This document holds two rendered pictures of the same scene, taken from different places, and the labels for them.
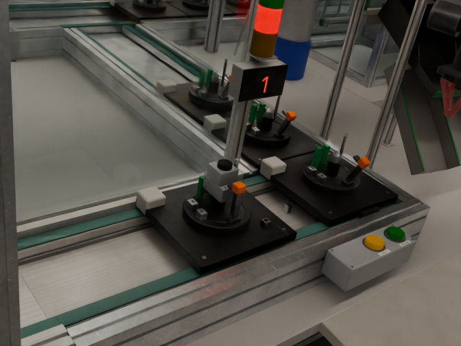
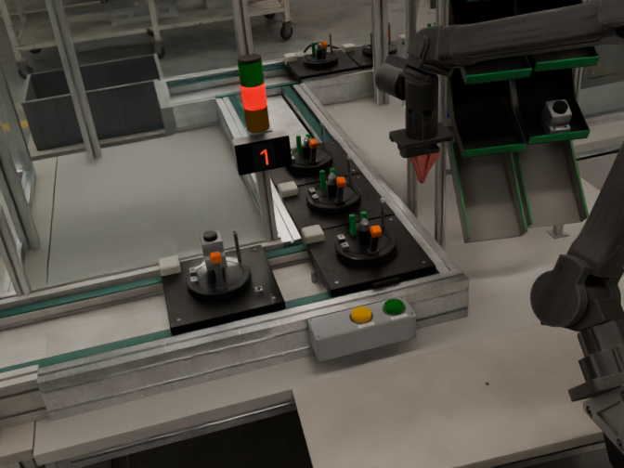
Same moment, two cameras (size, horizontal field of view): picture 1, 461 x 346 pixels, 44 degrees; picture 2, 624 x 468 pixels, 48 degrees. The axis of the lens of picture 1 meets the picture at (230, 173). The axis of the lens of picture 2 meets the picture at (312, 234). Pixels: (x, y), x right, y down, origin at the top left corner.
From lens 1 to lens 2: 0.84 m
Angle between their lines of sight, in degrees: 26
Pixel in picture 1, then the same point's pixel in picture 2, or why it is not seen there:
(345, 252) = (323, 322)
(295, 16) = not seen: hidden behind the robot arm
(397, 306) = (384, 382)
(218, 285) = (176, 344)
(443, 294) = (450, 375)
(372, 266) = (348, 337)
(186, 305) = (137, 358)
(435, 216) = (515, 291)
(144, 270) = (142, 330)
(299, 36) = not seen: hidden behind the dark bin
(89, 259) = (105, 318)
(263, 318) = (238, 381)
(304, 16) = not seen: hidden behind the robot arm
